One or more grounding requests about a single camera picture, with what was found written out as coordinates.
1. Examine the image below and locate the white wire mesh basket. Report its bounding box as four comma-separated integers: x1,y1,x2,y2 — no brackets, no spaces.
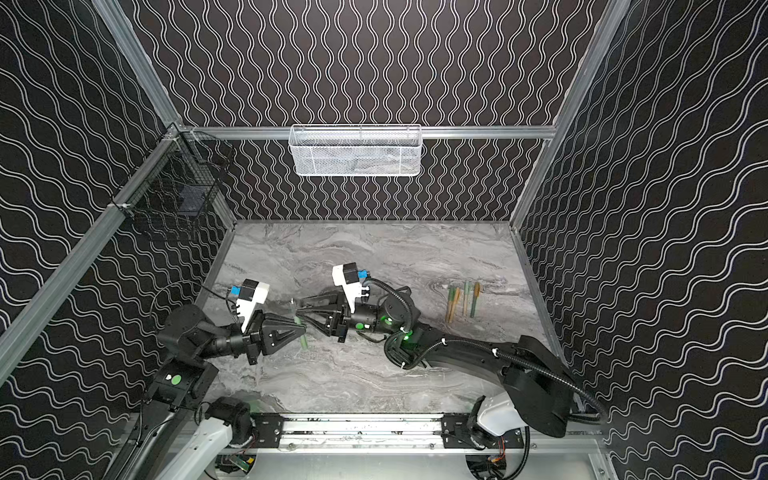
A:
288,137,424,177

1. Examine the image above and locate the aluminium horizontal rail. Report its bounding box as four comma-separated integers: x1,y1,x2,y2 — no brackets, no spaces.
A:
182,124,556,141
0,134,181,385

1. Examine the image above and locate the black wire basket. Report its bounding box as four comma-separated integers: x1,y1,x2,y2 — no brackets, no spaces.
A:
121,130,234,244

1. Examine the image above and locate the aluminium left horizontal rail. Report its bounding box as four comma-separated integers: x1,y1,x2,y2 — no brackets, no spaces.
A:
0,134,181,385

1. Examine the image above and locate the aluminium corner frame post right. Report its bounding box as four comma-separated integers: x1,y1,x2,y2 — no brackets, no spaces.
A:
510,0,631,231

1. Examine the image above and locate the aluminium corner frame post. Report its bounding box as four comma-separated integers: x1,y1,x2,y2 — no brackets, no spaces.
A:
93,0,182,126
510,0,631,231

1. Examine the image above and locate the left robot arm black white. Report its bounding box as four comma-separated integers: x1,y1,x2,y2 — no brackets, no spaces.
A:
106,305,306,479

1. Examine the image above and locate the tan pen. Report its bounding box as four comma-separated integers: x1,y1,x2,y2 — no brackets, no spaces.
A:
447,287,462,323
462,281,472,317
445,286,457,323

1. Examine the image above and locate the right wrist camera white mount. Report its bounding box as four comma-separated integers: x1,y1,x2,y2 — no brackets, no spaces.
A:
332,262,369,313

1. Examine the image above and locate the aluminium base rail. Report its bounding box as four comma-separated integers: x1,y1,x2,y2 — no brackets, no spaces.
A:
137,411,607,457

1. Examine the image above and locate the aluminium back horizontal rail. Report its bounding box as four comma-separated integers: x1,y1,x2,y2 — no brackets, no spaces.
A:
182,124,556,141

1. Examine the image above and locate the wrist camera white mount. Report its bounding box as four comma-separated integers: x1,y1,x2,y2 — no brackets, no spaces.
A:
332,262,369,313
230,279,270,333

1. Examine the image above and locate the aluminium corner frame post left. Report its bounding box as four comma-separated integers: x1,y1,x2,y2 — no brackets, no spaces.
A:
93,0,182,126

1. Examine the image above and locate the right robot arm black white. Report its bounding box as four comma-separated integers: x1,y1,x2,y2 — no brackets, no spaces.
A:
297,287,607,443

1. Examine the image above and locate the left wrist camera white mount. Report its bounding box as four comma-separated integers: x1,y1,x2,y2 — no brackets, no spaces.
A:
230,279,270,333

